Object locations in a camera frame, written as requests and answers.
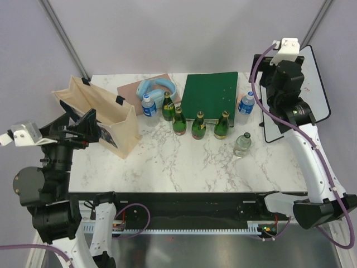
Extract beige canvas tote bag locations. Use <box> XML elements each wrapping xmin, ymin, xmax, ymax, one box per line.
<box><xmin>54</xmin><ymin>76</ymin><xmax>141</xmax><ymax>159</ymax></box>

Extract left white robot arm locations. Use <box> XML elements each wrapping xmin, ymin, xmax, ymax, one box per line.
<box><xmin>8</xmin><ymin>109</ymin><xmax>123</xmax><ymax>267</ymax></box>

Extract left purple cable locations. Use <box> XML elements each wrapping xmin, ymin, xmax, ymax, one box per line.
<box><xmin>0</xmin><ymin>203</ymin><xmax>152</xmax><ymax>268</ymax></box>

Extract green glass bottle yellow cap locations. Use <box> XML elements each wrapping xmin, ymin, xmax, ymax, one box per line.
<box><xmin>233</xmin><ymin>132</ymin><xmax>252</xmax><ymax>158</ymax></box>

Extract green binder folder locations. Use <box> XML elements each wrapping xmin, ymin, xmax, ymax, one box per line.
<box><xmin>181</xmin><ymin>71</ymin><xmax>238</xmax><ymax>127</ymax></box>

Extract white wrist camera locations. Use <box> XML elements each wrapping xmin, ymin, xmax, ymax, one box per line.
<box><xmin>269</xmin><ymin>37</ymin><xmax>300</xmax><ymax>66</ymax></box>
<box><xmin>1</xmin><ymin>121</ymin><xmax>57</xmax><ymax>147</ymax></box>

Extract blue cap water bottle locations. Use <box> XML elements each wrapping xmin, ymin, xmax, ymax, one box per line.
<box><xmin>238</xmin><ymin>91</ymin><xmax>255</xmax><ymax>125</ymax></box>
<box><xmin>142</xmin><ymin>94</ymin><xmax>160</xmax><ymax>127</ymax></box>

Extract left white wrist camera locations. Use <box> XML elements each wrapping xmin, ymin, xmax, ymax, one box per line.
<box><xmin>1</xmin><ymin>121</ymin><xmax>57</xmax><ymax>147</ymax></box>

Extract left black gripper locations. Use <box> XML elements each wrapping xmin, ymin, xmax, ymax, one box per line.
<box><xmin>32</xmin><ymin>107</ymin><xmax>98</xmax><ymax>193</ymax></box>

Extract purple cable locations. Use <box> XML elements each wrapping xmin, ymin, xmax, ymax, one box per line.
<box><xmin>249</xmin><ymin>41</ymin><xmax>354</xmax><ymax>250</ymax></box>
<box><xmin>0</xmin><ymin>203</ymin><xmax>152</xmax><ymax>268</ymax></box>

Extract white cable duct strip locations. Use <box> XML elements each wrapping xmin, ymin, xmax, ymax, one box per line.
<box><xmin>84</xmin><ymin>222</ymin><xmax>272</xmax><ymax>235</ymax></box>

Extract light blue headphones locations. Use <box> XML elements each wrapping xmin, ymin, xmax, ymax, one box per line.
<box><xmin>136</xmin><ymin>78</ymin><xmax>177</xmax><ymax>108</ymax></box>

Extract small whiteboard with writing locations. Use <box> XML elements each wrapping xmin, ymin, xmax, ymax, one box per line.
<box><xmin>262</xmin><ymin>45</ymin><xmax>331</xmax><ymax>143</ymax></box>

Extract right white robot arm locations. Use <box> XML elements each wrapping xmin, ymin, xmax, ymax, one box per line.
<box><xmin>249</xmin><ymin>54</ymin><xmax>356</xmax><ymax>229</ymax></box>

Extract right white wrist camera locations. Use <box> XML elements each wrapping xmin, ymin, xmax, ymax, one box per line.
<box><xmin>269</xmin><ymin>37</ymin><xmax>300</xmax><ymax>66</ymax></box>

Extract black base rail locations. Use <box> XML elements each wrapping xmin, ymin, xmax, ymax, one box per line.
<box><xmin>69</xmin><ymin>191</ymin><xmax>291</xmax><ymax>231</ymax></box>

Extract blue cap water bottle front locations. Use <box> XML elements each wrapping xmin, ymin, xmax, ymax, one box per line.
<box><xmin>142</xmin><ymin>94</ymin><xmax>160</xmax><ymax>127</ymax></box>

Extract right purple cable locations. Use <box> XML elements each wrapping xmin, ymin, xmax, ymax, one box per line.
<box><xmin>249</xmin><ymin>41</ymin><xmax>354</xmax><ymax>250</ymax></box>

